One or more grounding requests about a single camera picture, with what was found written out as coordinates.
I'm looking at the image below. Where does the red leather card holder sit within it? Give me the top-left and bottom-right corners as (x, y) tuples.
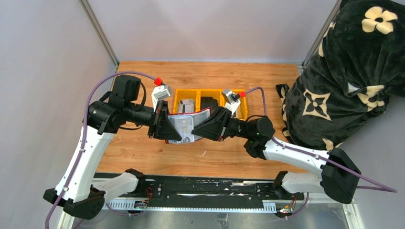
(166, 107), (212, 144)

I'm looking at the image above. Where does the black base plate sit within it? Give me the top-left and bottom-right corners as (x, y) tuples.
(122, 176), (305, 209)

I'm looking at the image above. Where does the left yellow bin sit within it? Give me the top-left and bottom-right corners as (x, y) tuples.
(172, 88), (201, 114)

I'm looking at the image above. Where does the white cards stack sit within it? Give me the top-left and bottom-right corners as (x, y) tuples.
(177, 99), (195, 113)

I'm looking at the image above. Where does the white VIP card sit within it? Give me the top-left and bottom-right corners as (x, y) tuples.
(171, 115), (195, 144)

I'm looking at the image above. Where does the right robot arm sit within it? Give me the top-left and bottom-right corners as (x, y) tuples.
(192, 107), (361, 204)

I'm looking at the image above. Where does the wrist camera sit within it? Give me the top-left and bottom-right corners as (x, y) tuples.
(221, 89), (245, 116)
(151, 84), (172, 111)

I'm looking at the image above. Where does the black cards stack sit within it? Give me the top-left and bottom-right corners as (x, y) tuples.
(200, 96), (219, 112)

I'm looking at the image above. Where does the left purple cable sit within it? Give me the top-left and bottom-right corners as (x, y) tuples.
(44, 71), (163, 229)

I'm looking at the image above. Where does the aluminium frame rail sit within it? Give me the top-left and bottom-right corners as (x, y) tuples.
(57, 177), (365, 229)

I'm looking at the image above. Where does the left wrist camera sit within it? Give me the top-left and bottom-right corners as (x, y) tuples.
(151, 84), (172, 111)

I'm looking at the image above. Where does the black floral blanket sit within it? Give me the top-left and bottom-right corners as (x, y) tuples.
(276, 0), (405, 150)

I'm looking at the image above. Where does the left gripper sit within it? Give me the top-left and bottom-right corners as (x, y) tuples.
(126, 100), (183, 140)

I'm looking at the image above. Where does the purple cable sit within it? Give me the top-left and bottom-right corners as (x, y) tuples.
(238, 87), (398, 219)
(44, 71), (163, 229)

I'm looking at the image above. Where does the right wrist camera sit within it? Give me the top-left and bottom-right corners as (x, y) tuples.
(221, 89), (245, 116)

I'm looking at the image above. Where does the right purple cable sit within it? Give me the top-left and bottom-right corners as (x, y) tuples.
(238, 87), (398, 219)

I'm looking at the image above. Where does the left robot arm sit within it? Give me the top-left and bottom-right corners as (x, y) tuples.
(43, 71), (181, 220)

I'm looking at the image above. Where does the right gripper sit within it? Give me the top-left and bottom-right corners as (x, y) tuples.
(191, 106), (252, 143)

